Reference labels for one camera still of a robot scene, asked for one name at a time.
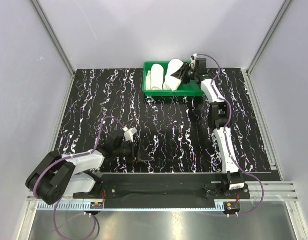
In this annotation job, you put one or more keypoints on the left aluminium frame post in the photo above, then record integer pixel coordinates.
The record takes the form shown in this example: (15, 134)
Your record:
(52, 35)

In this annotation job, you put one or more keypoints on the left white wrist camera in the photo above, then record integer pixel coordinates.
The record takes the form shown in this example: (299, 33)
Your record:
(129, 134)

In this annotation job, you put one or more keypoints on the right aluminium frame post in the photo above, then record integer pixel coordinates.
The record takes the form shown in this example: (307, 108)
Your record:
(269, 35)

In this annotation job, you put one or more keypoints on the white slotted cable duct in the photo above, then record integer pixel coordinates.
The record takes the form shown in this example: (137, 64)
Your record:
(73, 206)

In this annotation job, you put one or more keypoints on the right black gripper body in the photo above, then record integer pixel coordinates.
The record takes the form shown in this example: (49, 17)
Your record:
(184, 73)

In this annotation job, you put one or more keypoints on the black marble pattern mat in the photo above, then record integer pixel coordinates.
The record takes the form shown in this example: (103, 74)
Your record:
(173, 130)

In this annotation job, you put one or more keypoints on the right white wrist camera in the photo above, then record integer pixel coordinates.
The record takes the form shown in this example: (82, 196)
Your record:
(193, 60)

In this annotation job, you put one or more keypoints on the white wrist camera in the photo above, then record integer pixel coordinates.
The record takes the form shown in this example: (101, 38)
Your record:
(129, 134)
(193, 60)

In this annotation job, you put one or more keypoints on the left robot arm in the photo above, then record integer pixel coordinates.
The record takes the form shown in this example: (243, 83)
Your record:
(57, 176)

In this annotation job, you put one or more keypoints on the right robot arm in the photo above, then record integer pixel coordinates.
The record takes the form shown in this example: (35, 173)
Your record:
(219, 120)

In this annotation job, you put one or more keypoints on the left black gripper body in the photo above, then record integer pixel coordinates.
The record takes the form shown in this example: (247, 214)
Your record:
(135, 151)

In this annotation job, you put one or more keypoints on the aluminium frame post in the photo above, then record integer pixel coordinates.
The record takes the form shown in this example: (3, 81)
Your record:
(52, 35)
(269, 35)

